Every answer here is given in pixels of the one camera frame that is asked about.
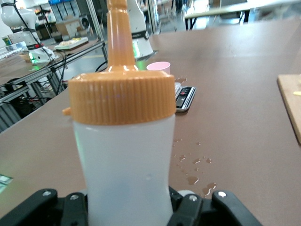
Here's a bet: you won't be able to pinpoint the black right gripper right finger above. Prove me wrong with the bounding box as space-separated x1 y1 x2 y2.
166 186 263 226

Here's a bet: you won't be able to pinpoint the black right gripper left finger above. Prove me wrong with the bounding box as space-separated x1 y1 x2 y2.
0 188 89 226

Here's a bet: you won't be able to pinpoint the squeeze bottle with orange cap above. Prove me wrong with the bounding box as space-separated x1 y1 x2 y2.
62 0 177 226

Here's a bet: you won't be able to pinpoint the pink plastic cup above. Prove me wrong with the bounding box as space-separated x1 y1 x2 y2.
146 61 171 74

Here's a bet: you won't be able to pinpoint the scattered liquid droplets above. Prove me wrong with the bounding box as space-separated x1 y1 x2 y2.
173 138 217 199

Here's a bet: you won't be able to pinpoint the silver digital kitchen scale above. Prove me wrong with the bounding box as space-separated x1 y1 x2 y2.
174 81 197 114

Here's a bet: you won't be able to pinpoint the wooden cutting board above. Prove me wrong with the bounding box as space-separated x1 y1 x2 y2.
277 73 301 145

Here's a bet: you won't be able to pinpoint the tray with food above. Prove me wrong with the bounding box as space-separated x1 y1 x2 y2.
54 36 90 51

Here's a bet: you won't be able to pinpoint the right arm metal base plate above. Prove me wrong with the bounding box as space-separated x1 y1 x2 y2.
0 173 14 190

